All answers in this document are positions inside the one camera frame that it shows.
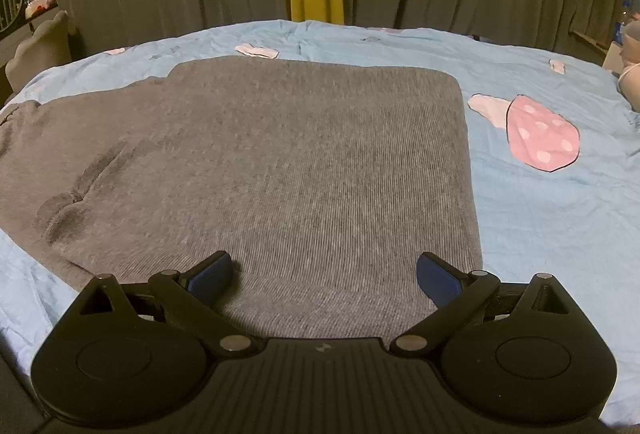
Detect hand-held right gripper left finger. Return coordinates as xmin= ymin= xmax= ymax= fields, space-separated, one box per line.
xmin=75 ymin=251 xmax=261 ymax=357

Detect clear water bottle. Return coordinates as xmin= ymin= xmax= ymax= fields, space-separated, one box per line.
xmin=612 ymin=0 xmax=632 ymax=42

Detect grey sweat pants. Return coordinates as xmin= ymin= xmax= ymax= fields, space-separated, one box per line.
xmin=0 ymin=56 xmax=485 ymax=346

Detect pink plush toy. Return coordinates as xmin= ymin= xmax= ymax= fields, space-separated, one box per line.
xmin=25 ymin=0 xmax=60 ymax=19

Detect grey scalloped chair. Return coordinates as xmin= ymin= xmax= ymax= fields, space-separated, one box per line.
xmin=4 ymin=10 xmax=72 ymax=82

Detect light blue printed bedsheet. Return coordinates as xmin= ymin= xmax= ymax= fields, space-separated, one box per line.
xmin=0 ymin=18 xmax=640 ymax=426

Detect pale plush toy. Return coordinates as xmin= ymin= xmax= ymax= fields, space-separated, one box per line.
xmin=617 ymin=17 xmax=640 ymax=112

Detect wooden desk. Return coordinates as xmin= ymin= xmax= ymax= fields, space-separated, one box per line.
xmin=572 ymin=29 xmax=621 ymax=62

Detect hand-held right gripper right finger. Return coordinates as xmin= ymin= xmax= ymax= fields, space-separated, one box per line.
xmin=389 ymin=251 xmax=571 ymax=357

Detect white box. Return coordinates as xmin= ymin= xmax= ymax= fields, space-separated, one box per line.
xmin=602 ymin=42 xmax=626 ymax=74

